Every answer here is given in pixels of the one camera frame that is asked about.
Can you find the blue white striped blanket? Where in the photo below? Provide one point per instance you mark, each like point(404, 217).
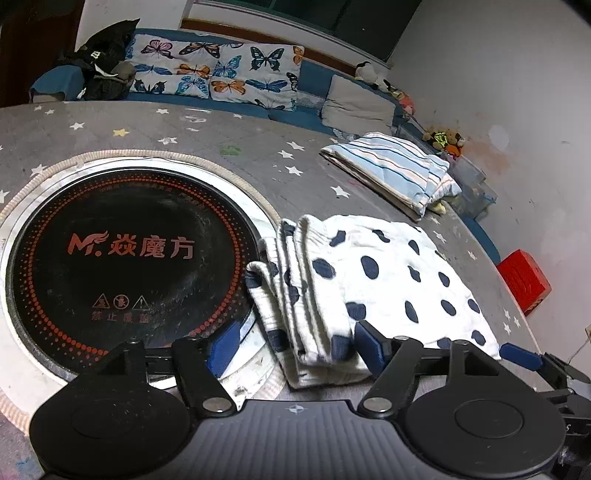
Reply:
point(383, 166)

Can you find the dark wooden door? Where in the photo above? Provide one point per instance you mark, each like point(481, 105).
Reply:
point(27, 46)

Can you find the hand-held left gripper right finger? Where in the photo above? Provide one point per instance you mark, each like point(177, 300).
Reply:
point(371, 346)

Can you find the grey pillow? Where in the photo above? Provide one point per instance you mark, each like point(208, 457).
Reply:
point(355, 106)

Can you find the wooden rail behind sofa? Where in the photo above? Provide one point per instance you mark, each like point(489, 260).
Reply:
point(277, 39)

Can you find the butterfly pillow with pink butterfly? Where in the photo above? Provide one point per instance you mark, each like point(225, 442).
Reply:
point(171, 69)

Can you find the round black induction heater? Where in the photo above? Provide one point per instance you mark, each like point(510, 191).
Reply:
point(115, 258)

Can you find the yellow green black toy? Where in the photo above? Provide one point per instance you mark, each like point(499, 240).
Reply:
point(441, 139)

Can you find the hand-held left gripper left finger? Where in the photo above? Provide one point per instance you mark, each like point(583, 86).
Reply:
point(224, 348)

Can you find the blue sofa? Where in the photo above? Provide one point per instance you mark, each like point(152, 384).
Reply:
point(286, 115)

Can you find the butterfly pillow with large dark butterfly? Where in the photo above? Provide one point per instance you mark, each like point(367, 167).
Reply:
point(263, 74)

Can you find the red box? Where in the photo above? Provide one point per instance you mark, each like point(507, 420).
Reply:
point(524, 281)

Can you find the olive grey garment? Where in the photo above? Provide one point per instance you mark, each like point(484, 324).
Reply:
point(113, 81)

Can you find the black jacket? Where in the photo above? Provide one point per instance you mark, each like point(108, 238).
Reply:
point(113, 39)

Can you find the clear plastic storage box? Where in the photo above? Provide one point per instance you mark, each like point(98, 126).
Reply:
point(471, 184)

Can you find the grey star printed tablecloth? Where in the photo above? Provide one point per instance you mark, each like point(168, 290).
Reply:
point(207, 134)

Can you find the dark window with green frame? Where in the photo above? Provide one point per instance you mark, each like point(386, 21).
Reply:
point(351, 23)

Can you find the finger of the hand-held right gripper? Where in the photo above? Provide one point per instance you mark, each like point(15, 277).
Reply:
point(521, 354)

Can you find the orange pink plush toy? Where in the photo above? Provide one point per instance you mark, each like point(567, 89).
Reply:
point(404, 99)

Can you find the black cap with white logo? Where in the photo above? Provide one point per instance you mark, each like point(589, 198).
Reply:
point(94, 55)

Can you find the black white penguin plush toy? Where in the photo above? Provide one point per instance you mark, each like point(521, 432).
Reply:
point(369, 74)

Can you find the white navy polka dot pants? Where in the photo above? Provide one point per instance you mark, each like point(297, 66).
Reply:
point(392, 277)

